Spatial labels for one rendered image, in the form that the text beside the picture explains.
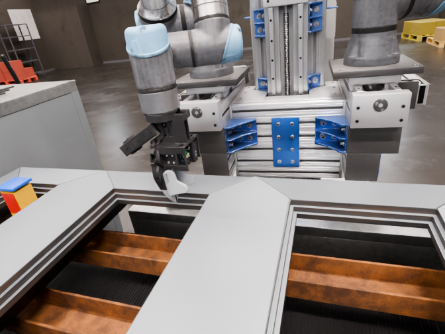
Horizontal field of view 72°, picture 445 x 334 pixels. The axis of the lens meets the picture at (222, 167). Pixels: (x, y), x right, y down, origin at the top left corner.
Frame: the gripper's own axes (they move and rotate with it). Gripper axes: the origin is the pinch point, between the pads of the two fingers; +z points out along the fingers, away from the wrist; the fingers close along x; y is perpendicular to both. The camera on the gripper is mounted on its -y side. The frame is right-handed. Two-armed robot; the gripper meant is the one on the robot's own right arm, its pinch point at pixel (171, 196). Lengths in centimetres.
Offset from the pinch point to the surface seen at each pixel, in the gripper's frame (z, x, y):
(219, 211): 0.8, -3.0, 12.3
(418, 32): 65, 939, 263
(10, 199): 0.5, -5.8, -43.5
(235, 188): 0.7, 6.1, 13.4
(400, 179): 86, 168, 87
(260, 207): 0.8, -0.7, 20.6
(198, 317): 0.8, -27.3, 17.0
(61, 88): -18, 42, -64
